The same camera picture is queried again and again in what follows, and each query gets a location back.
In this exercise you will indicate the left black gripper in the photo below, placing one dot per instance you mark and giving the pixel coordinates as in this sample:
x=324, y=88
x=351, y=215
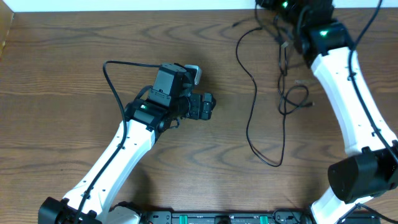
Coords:
x=200, y=105

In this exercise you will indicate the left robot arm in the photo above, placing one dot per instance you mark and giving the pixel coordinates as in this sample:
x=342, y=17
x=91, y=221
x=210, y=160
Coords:
x=151, y=113

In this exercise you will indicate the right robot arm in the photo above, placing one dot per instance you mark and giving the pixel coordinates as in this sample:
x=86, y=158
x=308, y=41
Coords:
x=370, y=168

